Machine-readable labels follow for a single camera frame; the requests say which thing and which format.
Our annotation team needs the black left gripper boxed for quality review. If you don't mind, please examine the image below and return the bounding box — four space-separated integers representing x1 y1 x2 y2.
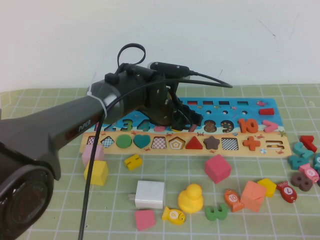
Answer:
136 81 204 132

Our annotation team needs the red wooden triangle piece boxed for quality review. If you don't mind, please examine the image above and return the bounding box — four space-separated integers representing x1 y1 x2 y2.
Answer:
185 136 204 150

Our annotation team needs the brown wooden star piece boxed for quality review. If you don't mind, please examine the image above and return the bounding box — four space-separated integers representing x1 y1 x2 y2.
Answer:
203 135 221 150

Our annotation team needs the teal wooden heart piece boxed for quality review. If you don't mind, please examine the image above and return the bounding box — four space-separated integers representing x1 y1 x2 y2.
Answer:
133 134 152 150

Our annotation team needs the wooden number shape puzzle board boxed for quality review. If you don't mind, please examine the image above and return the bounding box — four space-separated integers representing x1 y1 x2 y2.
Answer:
78 96 292 158

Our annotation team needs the green wooden circle piece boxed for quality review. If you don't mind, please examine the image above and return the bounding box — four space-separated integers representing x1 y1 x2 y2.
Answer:
116 134 133 149

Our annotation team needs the yellow wooden pentagon piece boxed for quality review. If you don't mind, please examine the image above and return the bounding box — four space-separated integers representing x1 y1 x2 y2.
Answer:
257 177 277 198

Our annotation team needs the pink wooden trapezoid piece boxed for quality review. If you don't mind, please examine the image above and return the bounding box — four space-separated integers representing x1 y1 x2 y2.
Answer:
134 209 156 232

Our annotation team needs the green grid pattern table mat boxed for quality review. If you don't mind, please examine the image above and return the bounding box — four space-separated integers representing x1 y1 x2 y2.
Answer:
0 83 320 240

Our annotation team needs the magenta cube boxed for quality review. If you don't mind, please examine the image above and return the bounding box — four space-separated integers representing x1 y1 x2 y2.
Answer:
204 153 233 185

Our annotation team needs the orange wooden plus sign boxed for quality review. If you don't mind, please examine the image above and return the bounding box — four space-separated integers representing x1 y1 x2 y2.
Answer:
242 136 261 152

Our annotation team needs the yellow wooden equals sign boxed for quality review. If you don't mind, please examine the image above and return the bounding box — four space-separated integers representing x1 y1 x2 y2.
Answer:
124 153 144 171

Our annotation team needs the yellow rubber duck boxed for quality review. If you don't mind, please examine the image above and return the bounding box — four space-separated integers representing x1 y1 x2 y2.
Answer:
177 183 203 214

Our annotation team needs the pink wooden greater-than sign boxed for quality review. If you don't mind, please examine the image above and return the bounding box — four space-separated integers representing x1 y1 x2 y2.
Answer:
261 119 279 133

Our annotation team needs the white cube plug adapter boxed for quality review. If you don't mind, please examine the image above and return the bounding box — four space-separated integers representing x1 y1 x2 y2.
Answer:
128 180 166 210

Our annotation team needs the orange wooden fish number ten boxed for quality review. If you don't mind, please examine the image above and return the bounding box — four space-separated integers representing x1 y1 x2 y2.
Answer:
223 188 245 213

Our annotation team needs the white zip tie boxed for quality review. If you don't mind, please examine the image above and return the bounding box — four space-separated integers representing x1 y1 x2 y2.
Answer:
86 72 110 118

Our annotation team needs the light pink cube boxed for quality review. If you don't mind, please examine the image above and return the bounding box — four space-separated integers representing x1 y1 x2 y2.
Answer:
81 144 105 168

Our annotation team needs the yellow wooden fish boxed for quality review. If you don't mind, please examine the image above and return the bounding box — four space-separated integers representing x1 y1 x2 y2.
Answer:
161 206 186 226

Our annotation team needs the green wooden number three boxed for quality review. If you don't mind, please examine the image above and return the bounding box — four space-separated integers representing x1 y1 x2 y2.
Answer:
205 203 228 222

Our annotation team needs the salmon orange cube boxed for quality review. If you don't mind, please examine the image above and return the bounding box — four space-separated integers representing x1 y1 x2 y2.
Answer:
239 180 268 213

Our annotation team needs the yellow cube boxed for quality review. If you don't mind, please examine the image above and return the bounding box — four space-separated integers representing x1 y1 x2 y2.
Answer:
83 159 109 186

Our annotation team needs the teal wooden number two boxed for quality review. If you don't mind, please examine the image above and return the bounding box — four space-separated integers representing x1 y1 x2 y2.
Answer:
292 141 314 159

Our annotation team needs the teal wooden number four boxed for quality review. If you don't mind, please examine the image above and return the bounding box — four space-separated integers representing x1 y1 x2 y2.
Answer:
287 154 310 169

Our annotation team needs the red wooden fish number seven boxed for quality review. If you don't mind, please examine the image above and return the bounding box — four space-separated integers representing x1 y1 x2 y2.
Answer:
276 181 297 204

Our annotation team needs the brown wooden number eight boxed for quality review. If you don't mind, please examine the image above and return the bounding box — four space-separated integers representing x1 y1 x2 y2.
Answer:
290 172 314 192

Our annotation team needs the pink wooden fish number five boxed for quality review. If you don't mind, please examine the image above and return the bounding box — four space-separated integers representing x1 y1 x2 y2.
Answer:
297 163 320 183

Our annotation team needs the teal wooden fish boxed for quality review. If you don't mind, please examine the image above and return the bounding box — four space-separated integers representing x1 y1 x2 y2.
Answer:
312 153 320 175

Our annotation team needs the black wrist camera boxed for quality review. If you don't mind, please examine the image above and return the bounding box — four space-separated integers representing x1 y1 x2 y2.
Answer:
149 61 191 81

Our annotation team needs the black looped cable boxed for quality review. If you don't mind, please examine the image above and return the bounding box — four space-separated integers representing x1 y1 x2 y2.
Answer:
116 43 147 70

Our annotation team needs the long black camera cable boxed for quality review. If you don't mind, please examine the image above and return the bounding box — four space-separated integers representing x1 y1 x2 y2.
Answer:
77 70 234 240

